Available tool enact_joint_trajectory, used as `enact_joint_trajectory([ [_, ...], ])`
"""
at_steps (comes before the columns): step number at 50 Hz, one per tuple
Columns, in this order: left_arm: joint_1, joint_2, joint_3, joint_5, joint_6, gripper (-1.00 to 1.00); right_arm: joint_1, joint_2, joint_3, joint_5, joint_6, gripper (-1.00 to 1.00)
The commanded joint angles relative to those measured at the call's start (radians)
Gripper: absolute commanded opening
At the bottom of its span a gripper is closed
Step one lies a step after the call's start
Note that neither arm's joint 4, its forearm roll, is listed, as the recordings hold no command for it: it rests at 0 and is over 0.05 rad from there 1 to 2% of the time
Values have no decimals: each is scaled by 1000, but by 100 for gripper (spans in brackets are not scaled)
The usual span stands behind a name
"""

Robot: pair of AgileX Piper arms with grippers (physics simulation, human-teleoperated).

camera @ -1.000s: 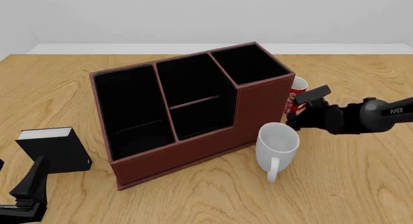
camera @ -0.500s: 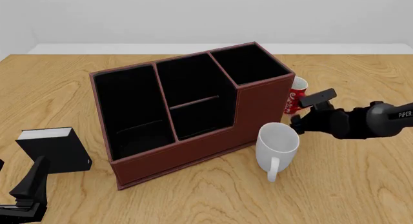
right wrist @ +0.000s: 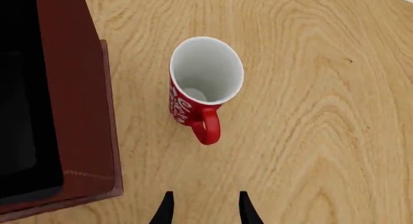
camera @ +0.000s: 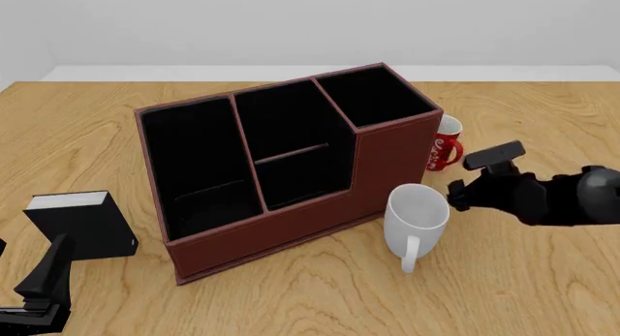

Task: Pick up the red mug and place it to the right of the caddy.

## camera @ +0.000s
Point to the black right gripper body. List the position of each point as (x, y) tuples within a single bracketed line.
[(458, 196)]

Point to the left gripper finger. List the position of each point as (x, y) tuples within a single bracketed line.
[(48, 274), (2, 248)]

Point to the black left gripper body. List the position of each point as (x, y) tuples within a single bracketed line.
[(34, 319)]

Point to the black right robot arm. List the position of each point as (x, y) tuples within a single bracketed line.
[(557, 201)]

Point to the red mug with white print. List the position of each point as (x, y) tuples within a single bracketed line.
[(443, 147)]

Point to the red-brown desk caddy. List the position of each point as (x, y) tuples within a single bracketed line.
[(392, 158)]

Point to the black book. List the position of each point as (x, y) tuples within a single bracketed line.
[(92, 227)]

